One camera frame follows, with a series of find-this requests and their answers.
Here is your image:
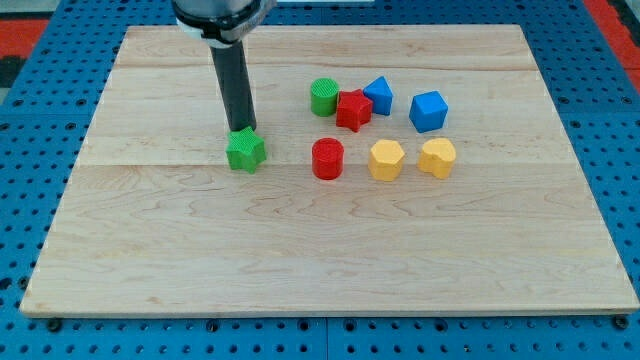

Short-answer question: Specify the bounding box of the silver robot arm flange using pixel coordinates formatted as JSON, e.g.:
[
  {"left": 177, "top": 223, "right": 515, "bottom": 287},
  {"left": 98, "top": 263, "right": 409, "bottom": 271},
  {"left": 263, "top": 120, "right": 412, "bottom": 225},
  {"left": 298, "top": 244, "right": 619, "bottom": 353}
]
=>
[{"left": 171, "top": 0, "right": 277, "bottom": 48}]

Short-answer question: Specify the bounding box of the red star block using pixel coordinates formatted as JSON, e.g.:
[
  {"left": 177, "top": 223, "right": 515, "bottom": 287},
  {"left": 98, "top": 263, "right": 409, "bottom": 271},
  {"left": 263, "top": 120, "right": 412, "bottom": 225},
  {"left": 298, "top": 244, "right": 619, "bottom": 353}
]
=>
[{"left": 336, "top": 89, "right": 373, "bottom": 132}]

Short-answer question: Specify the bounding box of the green star block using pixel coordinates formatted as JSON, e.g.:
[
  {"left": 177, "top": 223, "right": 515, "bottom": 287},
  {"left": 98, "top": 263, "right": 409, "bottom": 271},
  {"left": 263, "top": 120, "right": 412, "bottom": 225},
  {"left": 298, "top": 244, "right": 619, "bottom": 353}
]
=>
[{"left": 226, "top": 126, "right": 266, "bottom": 174}]

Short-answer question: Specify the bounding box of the red cylinder block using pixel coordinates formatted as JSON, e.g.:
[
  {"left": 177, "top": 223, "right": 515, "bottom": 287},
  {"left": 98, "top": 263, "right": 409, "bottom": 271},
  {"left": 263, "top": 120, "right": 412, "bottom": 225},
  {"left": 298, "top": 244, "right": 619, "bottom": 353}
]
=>
[{"left": 312, "top": 138, "right": 344, "bottom": 180}]

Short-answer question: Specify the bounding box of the yellow hexagon block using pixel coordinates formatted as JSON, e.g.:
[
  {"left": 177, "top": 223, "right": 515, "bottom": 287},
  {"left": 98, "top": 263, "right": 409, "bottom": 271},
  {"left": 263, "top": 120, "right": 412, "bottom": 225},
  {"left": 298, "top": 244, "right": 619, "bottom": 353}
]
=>
[{"left": 368, "top": 139, "right": 405, "bottom": 182}]

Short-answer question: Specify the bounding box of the green cylinder block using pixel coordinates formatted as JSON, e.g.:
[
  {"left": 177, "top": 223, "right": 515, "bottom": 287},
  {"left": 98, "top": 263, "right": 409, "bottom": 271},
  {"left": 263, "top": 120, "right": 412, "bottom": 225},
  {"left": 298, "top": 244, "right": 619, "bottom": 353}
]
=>
[{"left": 310, "top": 78, "right": 339, "bottom": 117}]

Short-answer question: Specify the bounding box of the blue triangular prism block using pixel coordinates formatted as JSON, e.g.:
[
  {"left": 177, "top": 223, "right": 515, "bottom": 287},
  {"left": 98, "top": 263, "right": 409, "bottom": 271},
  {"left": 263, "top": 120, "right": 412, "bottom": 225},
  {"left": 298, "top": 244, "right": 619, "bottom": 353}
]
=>
[{"left": 363, "top": 76, "right": 394, "bottom": 116}]

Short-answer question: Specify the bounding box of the yellow heart block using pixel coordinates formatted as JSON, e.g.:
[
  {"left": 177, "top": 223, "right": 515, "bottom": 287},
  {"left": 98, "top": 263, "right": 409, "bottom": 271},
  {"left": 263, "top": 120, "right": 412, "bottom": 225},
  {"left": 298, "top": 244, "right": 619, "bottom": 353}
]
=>
[{"left": 417, "top": 137, "right": 457, "bottom": 179}]

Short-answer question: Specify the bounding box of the blue cube block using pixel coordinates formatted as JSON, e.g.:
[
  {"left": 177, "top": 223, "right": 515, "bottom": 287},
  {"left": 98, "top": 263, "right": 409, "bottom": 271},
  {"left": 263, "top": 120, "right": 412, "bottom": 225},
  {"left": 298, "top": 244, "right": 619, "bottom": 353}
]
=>
[{"left": 409, "top": 91, "right": 449, "bottom": 133}]

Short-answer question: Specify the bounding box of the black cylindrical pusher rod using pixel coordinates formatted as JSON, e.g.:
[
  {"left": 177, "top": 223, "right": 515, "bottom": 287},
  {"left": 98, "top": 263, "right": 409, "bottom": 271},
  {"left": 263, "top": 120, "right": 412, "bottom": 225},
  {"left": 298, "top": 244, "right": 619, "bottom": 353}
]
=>
[{"left": 210, "top": 42, "right": 256, "bottom": 131}]

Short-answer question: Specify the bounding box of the light wooden board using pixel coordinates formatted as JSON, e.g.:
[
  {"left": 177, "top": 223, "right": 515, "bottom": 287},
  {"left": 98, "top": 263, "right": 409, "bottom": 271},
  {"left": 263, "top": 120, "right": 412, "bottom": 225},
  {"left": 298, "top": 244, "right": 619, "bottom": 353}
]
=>
[{"left": 20, "top": 25, "right": 639, "bottom": 318}]

